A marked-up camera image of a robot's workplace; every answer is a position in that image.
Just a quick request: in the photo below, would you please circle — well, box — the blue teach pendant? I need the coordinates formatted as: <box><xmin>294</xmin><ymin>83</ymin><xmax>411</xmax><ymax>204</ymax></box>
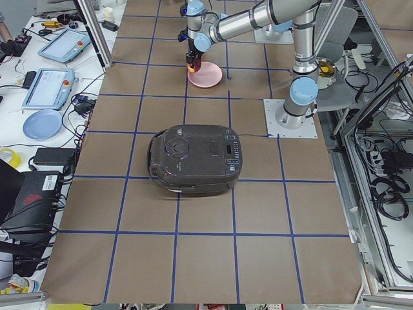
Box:
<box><xmin>37</xmin><ymin>28</ymin><xmax>91</xmax><ymax>63</ymax></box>
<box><xmin>21</xmin><ymin>68</ymin><xmax>75</xmax><ymax>110</ymax></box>

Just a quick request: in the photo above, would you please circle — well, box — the black power adapter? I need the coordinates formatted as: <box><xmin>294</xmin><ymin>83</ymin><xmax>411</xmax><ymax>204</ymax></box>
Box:
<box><xmin>33</xmin><ymin>148</ymin><xmax>75</xmax><ymax>166</ymax></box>

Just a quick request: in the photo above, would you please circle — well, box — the pink plate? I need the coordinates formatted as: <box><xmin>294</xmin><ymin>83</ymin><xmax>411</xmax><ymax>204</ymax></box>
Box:
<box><xmin>187</xmin><ymin>61</ymin><xmax>223</xmax><ymax>88</ymax></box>

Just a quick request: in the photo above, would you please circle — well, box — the grey chair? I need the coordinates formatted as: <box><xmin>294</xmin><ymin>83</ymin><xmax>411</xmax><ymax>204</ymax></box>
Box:
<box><xmin>316</xmin><ymin>6</ymin><xmax>358</xmax><ymax>112</ymax></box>

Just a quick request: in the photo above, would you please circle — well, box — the black computer box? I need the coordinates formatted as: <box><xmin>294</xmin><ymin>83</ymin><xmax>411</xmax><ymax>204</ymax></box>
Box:
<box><xmin>1</xmin><ymin>161</ymin><xmax>63</xmax><ymax>244</ymax></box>

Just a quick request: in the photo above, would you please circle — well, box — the black rice cooker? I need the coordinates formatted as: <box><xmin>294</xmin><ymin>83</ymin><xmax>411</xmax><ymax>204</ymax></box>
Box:
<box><xmin>147</xmin><ymin>124</ymin><xmax>243</xmax><ymax>194</ymax></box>

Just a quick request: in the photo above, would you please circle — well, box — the paper cup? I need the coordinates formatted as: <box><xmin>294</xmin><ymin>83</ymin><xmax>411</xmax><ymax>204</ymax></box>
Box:
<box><xmin>102</xmin><ymin>6</ymin><xmax>115</xmax><ymax>23</ymax></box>

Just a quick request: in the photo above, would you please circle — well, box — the blue plate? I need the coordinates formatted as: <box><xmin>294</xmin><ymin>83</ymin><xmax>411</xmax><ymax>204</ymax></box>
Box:
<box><xmin>23</xmin><ymin>109</ymin><xmax>63</xmax><ymax>140</ymax></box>

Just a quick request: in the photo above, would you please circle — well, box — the red apple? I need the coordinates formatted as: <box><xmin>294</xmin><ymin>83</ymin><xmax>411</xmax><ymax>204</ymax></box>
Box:
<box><xmin>186</xmin><ymin>63</ymin><xmax>201</xmax><ymax>73</ymax></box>

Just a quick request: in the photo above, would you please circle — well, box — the near blue teach pendant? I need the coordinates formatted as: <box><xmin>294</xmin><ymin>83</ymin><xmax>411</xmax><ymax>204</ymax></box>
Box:
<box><xmin>21</xmin><ymin>68</ymin><xmax>75</xmax><ymax>110</ymax></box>

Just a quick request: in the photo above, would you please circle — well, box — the yellow tape roll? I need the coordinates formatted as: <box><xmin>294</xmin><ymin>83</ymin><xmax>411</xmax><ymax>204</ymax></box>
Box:
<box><xmin>0</xmin><ymin>148</ymin><xmax>22</xmax><ymax>169</ymax></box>

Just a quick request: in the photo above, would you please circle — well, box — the aluminium frame post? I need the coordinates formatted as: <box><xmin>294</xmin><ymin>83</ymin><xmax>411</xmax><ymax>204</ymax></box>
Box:
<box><xmin>73</xmin><ymin>0</ymin><xmax>112</xmax><ymax>68</ymax></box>

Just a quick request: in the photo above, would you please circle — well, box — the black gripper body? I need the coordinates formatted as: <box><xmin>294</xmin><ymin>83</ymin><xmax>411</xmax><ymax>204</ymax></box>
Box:
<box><xmin>185</xmin><ymin>38</ymin><xmax>203</xmax><ymax>64</ymax></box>

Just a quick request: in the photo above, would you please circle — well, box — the steel bowl with yellow item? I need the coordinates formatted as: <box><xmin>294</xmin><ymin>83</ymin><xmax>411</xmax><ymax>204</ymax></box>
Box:
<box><xmin>317</xmin><ymin>58</ymin><xmax>336</xmax><ymax>90</ymax></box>

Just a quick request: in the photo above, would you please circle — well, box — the far blue teach pendant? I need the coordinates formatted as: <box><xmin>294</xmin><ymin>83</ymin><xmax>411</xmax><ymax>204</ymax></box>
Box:
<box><xmin>37</xmin><ymin>28</ymin><xmax>91</xmax><ymax>63</ymax></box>

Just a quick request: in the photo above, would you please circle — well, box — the small black adapter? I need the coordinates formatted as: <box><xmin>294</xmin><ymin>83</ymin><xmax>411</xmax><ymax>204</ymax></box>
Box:
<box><xmin>101</xmin><ymin>21</ymin><xmax>119</xmax><ymax>32</ymax></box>

